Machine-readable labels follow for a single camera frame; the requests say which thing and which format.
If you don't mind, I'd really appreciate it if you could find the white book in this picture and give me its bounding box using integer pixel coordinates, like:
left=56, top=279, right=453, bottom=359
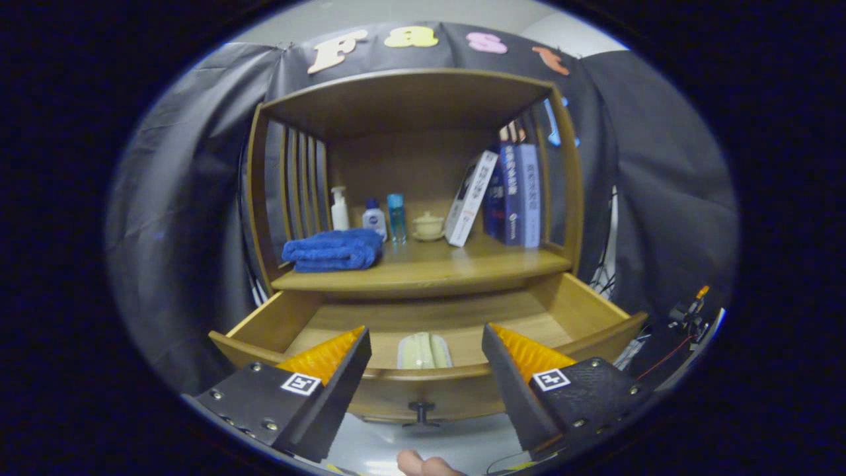
left=444, top=150, right=499, bottom=248

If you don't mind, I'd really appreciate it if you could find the red cable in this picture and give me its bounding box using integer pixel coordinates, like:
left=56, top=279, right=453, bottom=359
left=638, top=334, right=698, bottom=381

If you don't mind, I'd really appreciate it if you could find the white pump bottle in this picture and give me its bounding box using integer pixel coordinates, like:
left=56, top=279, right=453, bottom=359
left=330, top=186, right=350, bottom=231

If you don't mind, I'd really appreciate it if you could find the white bottle with blue cap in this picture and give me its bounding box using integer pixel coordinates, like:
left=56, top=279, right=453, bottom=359
left=362, top=198, right=388, bottom=243

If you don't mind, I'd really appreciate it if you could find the wooden countertop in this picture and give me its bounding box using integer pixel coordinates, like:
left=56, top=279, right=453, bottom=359
left=271, top=231, right=572, bottom=298

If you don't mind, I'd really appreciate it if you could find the black backdrop cloth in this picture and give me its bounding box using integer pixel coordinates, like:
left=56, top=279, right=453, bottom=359
left=106, top=22, right=740, bottom=397

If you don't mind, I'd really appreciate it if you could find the green scrubbing brush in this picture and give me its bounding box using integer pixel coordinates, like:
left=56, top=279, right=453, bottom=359
left=397, top=332, right=453, bottom=370

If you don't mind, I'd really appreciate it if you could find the cream lidded teacup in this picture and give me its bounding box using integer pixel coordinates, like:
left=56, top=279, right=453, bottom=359
left=412, top=211, right=445, bottom=242

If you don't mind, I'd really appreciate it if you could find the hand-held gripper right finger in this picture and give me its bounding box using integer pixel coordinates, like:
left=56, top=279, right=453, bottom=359
left=481, top=323, right=655, bottom=461

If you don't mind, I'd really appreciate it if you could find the wooden cabinet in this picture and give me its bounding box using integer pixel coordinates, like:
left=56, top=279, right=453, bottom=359
left=241, top=68, right=586, bottom=298

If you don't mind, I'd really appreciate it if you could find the pale blue book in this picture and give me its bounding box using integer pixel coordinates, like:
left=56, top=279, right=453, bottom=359
left=517, top=143, right=541, bottom=249

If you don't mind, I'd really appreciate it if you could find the clear blue bottle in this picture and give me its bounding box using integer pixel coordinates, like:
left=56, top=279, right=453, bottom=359
left=387, top=193, right=407, bottom=245

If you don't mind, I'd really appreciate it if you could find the dark blue book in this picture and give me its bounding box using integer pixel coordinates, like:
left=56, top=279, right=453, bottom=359
left=482, top=142, right=523, bottom=247

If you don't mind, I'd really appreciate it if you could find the blue folded towel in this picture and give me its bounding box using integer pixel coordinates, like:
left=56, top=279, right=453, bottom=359
left=282, top=228, right=384, bottom=273

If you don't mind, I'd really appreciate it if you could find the black device with orange tip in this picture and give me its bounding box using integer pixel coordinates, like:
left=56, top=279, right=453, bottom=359
left=668, top=286, right=711, bottom=331

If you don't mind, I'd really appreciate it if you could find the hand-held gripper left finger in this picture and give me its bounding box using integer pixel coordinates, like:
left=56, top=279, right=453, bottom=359
left=182, top=325, right=372, bottom=463

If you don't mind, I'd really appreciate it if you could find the black light stand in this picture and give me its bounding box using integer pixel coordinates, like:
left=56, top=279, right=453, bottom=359
left=588, top=188, right=619, bottom=298

